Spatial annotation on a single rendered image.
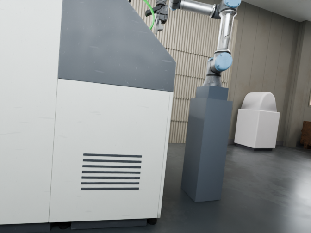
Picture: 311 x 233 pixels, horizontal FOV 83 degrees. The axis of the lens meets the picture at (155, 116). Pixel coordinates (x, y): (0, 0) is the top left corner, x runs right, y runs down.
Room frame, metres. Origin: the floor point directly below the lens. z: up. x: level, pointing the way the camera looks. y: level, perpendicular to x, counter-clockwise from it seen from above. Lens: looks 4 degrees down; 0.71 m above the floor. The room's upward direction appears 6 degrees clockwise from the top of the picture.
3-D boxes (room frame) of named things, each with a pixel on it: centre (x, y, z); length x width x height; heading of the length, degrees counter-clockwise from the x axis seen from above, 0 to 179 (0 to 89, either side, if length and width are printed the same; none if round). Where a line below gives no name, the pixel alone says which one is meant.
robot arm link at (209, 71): (1.43, -0.44, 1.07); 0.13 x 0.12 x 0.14; 1
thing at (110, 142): (1.24, 0.27, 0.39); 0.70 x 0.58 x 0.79; 12
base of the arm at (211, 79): (1.44, -0.44, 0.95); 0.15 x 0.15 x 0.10
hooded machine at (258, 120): (3.76, -2.20, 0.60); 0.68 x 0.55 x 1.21; 108
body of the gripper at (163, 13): (1.30, 0.03, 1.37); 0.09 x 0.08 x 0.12; 102
